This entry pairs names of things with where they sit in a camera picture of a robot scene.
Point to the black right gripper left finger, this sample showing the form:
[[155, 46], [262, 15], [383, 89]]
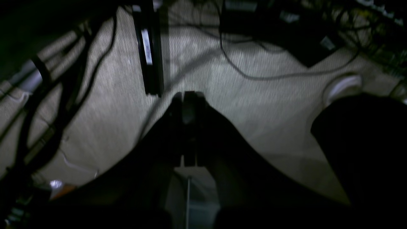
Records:
[[132, 194]]

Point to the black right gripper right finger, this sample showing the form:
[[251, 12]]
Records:
[[252, 193]]

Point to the black trouser leg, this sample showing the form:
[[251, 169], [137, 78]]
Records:
[[364, 140]]

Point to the black equipment box on floor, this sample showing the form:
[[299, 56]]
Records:
[[285, 23]]

